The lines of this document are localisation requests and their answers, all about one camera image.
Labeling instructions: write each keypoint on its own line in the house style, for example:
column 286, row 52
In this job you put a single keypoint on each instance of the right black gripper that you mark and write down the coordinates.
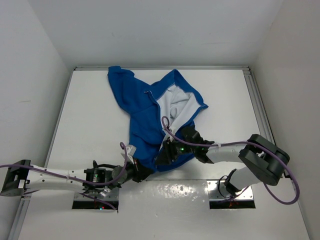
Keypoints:
column 168, row 153

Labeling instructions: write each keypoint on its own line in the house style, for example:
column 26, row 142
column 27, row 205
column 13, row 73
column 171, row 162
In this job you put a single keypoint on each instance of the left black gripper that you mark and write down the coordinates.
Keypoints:
column 140, row 172

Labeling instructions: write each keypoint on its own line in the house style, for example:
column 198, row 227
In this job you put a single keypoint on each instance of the blue zip-up jacket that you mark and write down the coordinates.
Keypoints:
column 146, row 104

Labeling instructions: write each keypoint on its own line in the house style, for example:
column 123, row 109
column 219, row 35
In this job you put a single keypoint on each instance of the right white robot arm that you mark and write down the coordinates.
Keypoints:
column 264, row 162

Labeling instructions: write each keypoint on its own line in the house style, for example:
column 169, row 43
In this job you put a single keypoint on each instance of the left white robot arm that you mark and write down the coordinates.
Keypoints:
column 98, row 181

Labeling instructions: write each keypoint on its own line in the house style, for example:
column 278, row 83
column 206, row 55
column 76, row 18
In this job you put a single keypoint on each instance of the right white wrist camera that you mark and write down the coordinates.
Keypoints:
column 169, row 130

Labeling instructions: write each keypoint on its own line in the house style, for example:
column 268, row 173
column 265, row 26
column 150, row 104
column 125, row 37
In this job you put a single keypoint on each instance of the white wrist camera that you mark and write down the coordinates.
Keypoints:
column 130, row 151
column 169, row 130

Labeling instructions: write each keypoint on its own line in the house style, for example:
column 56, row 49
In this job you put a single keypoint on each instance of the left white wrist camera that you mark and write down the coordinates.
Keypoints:
column 130, row 151

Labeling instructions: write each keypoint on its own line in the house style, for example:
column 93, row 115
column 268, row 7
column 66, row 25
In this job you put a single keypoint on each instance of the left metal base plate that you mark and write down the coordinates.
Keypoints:
column 96, row 199

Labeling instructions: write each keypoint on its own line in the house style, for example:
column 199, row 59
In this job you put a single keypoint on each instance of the metal base plate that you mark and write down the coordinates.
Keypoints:
column 96, row 199
column 220, row 199

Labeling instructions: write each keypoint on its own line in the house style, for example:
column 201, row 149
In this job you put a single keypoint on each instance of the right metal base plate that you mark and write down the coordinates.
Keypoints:
column 220, row 199

